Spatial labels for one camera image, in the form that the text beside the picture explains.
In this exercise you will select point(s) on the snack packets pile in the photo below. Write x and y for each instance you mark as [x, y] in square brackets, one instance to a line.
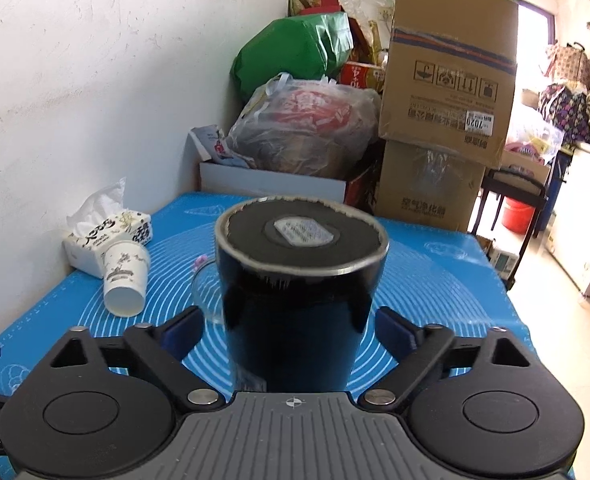
[315, 2]

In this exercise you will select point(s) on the green plastic bag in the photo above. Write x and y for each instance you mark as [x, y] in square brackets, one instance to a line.
[295, 50]

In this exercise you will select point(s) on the large taped cardboard box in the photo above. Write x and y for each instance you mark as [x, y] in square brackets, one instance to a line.
[450, 70]

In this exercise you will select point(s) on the clear plastic bag red contents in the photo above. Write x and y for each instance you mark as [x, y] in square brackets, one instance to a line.
[305, 125]

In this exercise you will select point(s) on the black stool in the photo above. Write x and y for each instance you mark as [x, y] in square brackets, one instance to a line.
[517, 180]

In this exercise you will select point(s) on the printed tissue pack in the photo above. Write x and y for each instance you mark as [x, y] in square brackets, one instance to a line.
[95, 232]

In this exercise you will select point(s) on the small white scale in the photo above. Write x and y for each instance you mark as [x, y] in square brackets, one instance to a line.
[504, 261]

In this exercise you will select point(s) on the red bucket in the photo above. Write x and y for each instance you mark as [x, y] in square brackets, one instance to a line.
[516, 215]

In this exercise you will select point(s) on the small white printed carton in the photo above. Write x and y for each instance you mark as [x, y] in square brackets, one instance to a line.
[215, 147]

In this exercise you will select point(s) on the white flat box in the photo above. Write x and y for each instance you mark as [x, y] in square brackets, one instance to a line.
[275, 182]

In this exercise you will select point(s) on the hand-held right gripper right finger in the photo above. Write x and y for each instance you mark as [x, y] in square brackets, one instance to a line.
[394, 329]

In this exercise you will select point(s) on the plain cardboard box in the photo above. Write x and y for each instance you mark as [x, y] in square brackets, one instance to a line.
[425, 185]

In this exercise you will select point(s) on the white chest freezer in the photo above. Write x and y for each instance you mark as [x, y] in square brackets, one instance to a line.
[585, 200]

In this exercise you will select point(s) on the pile of patterned clothes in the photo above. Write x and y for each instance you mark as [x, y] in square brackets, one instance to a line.
[570, 100]

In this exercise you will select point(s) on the red printed carton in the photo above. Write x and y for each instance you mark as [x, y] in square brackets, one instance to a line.
[360, 75]

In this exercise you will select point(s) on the small pink object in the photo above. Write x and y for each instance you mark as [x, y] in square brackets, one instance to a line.
[199, 260]

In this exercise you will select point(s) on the white paper cup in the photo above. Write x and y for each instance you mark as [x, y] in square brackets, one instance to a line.
[124, 280]

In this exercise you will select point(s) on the blue silicone baking mat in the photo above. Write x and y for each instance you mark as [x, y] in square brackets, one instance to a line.
[440, 280]

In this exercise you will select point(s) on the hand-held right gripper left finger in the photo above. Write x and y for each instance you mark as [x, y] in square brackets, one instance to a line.
[185, 331]

